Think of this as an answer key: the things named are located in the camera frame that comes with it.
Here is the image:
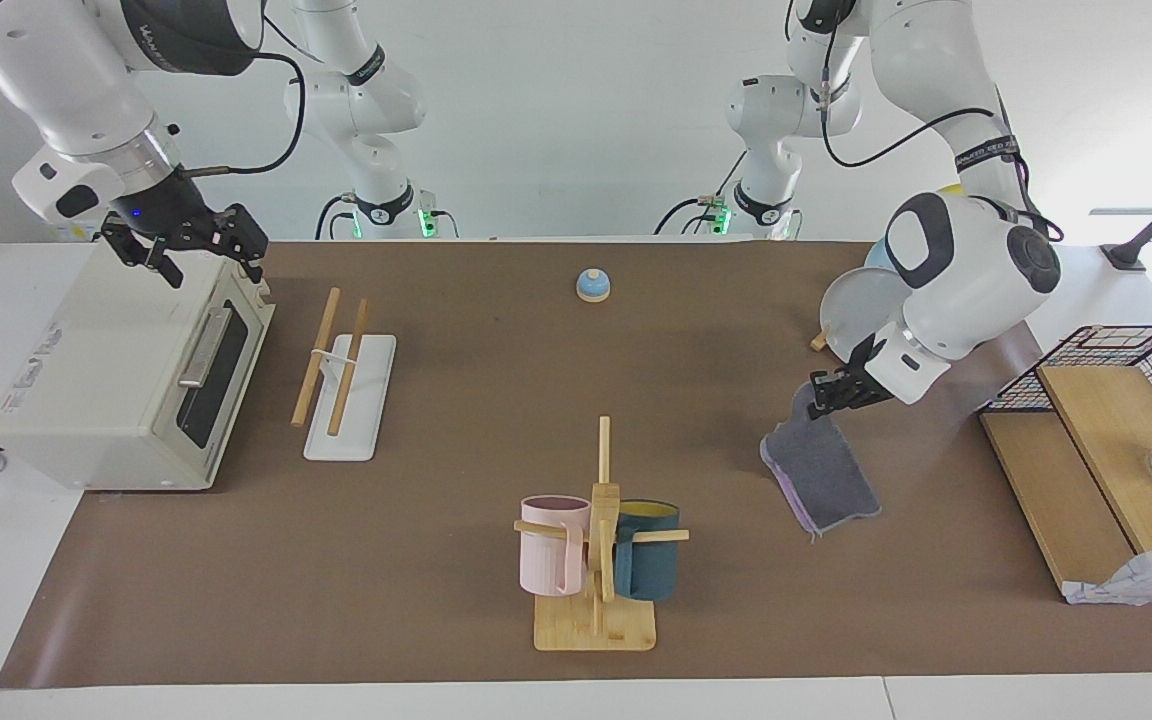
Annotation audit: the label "white towel rack wooden bars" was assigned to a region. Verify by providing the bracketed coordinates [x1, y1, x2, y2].
[290, 287, 398, 463]

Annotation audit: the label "dark teal mug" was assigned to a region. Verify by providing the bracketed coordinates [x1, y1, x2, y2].
[614, 499, 682, 602]

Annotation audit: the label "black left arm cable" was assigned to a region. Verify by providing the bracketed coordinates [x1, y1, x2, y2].
[820, 20, 1065, 243]

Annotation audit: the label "brown table mat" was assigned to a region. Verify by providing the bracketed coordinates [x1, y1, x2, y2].
[0, 240, 1152, 689]

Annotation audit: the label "pink mug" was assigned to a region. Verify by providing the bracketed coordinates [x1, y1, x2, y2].
[520, 495, 592, 597]

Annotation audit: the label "black arm base cable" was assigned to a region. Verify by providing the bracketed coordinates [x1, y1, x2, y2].
[313, 193, 362, 241]
[654, 148, 747, 237]

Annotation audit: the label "wooden two-tier shelf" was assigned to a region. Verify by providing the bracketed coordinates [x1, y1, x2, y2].
[979, 363, 1152, 601]

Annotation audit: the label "beige toaster oven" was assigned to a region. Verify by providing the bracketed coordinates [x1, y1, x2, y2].
[0, 240, 275, 493]

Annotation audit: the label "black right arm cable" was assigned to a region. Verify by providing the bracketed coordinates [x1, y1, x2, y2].
[176, 40, 308, 179]

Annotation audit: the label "wooden mug tree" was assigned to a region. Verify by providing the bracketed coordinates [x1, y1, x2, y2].
[513, 416, 690, 653]

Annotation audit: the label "grey plate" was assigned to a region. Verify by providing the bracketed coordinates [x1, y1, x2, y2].
[820, 266, 913, 363]

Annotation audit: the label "purple grey towel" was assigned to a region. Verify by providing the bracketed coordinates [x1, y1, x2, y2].
[759, 382, 882, 543]

